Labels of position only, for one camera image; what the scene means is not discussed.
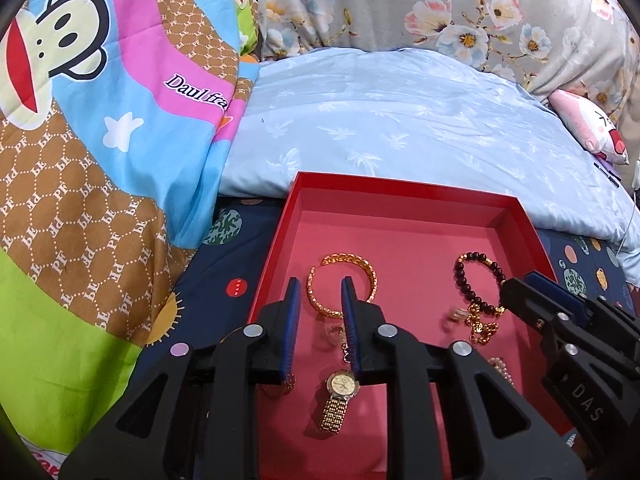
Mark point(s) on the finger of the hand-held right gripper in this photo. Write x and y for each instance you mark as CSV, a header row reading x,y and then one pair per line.
x,y
555,290
525,302

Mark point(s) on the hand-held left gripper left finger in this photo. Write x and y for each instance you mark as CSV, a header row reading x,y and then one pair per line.
x,y
290,330

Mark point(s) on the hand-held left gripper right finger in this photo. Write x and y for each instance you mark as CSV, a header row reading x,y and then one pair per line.
x,y
350,330

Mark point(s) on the gold wristwatch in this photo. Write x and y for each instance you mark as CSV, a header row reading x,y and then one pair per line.
x,y
342,384

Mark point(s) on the red cardboard box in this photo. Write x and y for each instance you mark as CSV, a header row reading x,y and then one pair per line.
x,y
410,240

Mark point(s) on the thin gold hoop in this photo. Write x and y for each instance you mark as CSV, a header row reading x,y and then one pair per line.
x,y
287,386

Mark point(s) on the gold bangle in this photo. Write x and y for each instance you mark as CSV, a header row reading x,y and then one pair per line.
x,y
345,260

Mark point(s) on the purple black striped item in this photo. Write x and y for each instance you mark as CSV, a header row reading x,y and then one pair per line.
x,y
607,172

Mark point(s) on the pink plush toy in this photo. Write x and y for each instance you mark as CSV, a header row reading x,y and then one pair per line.
x,y
590,120

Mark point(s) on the light blue blanket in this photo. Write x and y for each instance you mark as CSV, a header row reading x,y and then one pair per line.
x,y
400,120

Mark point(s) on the monkey print quilt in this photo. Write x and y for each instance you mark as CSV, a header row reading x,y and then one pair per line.
x,y
100,185

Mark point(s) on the grey floral pillow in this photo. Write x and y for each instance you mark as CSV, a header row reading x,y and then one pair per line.
x,y
400,0

